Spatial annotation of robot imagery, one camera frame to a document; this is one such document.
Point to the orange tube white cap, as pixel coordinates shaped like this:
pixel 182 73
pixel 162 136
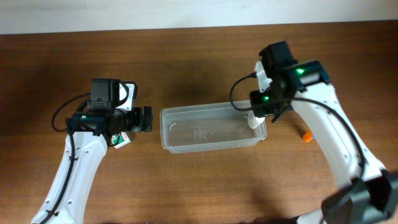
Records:
pixel 308 136

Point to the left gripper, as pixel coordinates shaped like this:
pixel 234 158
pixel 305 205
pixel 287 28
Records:
pixel 137 118

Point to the clear plastic container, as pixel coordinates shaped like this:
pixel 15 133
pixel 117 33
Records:
pixel 207 127

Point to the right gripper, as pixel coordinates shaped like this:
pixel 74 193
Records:
pixel 259 107

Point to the white spray bottle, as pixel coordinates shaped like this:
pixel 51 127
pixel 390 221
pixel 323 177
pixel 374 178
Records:
pixel 254 121

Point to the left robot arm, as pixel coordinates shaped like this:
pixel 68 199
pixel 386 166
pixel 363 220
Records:
pixel 98 124

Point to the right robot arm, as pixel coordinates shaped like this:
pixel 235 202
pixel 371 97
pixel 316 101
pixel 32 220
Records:
pixel 367 192

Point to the white green medicine box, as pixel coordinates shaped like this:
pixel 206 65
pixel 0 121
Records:
pixel 120 140

